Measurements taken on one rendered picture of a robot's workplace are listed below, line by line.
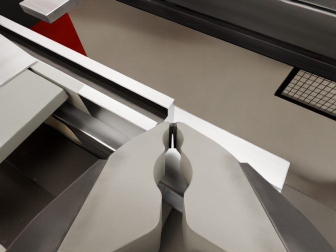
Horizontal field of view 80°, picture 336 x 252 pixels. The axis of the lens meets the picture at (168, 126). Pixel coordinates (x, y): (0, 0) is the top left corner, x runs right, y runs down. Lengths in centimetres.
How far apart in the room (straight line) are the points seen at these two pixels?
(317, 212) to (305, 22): 22
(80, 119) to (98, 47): 166
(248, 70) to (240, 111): 38
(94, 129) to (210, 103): 125
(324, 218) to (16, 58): 32
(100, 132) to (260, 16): 26
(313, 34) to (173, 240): 30
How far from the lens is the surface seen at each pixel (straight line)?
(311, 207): 28
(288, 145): 141
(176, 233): 24
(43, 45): 20
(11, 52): 20
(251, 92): 153
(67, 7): 23
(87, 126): 17
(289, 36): 34
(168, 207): 21
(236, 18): 34
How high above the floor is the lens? 111
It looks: 61 degrees down
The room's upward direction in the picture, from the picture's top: straight up
